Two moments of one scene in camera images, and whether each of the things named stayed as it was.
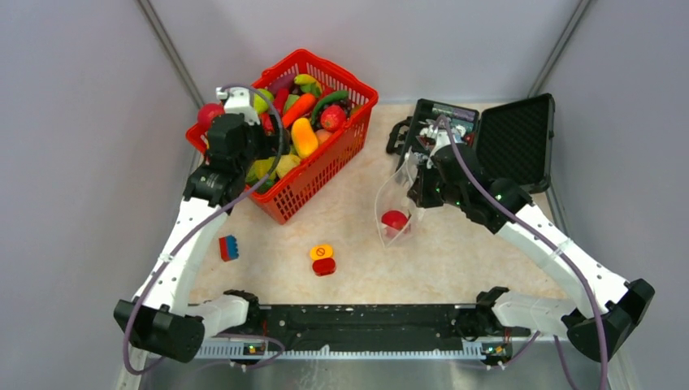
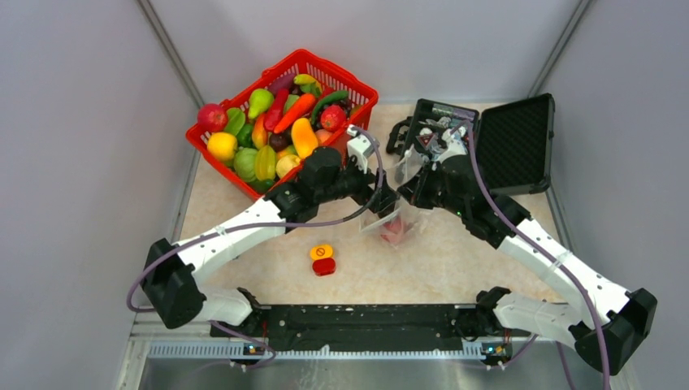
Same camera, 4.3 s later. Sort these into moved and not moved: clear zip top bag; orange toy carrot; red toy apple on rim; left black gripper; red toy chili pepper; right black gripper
Moved: left black gripper; clear zip top bag
Not moved: red toy apple on rim; orange toy carrot; right black gripper; red toy chili pepper
